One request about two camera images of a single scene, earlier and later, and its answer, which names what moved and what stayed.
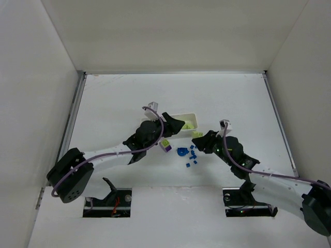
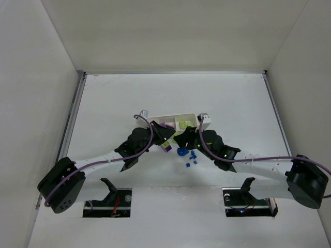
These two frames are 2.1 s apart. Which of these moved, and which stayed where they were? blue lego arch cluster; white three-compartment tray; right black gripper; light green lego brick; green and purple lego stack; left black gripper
Moved: left black gripper; light green lego brick; right black gripper
Stayed: blue lego arch cluster; green and purple lego stack; white three-compartment tray
